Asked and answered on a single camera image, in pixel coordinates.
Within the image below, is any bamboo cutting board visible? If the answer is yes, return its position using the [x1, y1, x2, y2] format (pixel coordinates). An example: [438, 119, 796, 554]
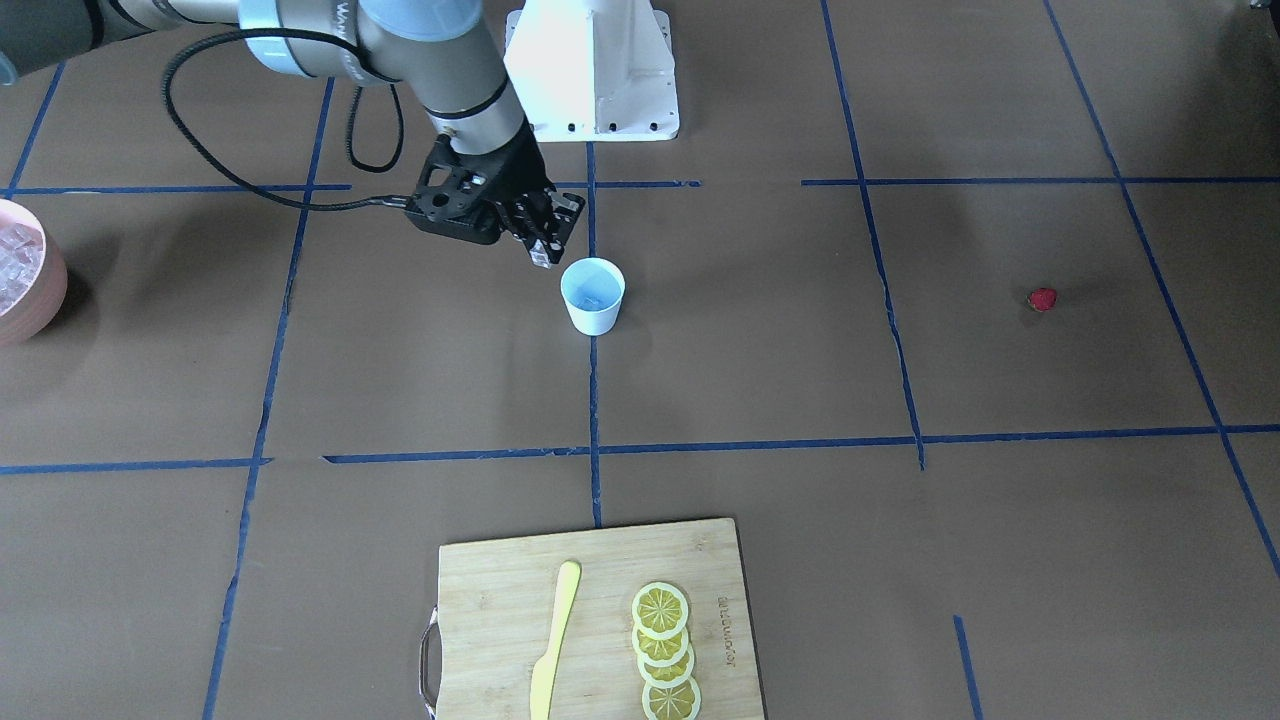
[419, 518, 767, 719]

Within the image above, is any yellow plastic knife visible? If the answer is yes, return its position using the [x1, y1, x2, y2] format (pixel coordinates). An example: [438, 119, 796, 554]
[529, 560, 582, 719]

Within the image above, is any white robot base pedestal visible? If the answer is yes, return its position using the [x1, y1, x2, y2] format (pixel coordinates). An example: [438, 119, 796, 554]
[504, 1, 681, 143]

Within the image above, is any light blue paper cup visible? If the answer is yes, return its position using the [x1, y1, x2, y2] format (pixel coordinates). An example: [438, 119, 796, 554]
[559, 258, 627, 337]

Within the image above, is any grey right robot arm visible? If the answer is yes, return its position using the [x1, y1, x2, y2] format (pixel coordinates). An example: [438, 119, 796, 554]
[1, 1, 585, 268]

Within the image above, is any red strawberry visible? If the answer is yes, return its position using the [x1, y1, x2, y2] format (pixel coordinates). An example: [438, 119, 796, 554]
[1027, 287, 1059, 313]

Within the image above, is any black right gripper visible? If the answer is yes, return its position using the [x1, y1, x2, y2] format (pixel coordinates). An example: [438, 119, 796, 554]
[457, 128, 586, 256]

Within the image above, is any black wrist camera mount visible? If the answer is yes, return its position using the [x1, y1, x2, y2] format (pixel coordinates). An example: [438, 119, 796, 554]
[403, 135, 503, 246]

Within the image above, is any lemon slice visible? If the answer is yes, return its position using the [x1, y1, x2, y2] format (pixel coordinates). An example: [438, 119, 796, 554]
[631, 625, 690, 667]
[631, 582, 690, 641]
[636, 646, 696, 689]
[641, 676, 701, 720]

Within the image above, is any top lemon slice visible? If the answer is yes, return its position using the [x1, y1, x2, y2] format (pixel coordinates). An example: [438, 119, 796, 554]
[631, 582, 690, 641]

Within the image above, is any black cable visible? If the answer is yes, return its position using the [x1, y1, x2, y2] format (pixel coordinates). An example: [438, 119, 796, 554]
[163, 28, 421, 211]

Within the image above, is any bottom lemon slice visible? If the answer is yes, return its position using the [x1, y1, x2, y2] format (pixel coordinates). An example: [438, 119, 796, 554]
[641, 676, 701, 720]

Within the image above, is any pile of clear ice cubes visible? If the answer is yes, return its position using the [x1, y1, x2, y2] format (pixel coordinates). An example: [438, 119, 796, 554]
[1, 222, 45, 314]

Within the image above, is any pink bowl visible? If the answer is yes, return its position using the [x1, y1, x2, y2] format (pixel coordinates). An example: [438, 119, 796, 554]
[1, 200, 68, 347]

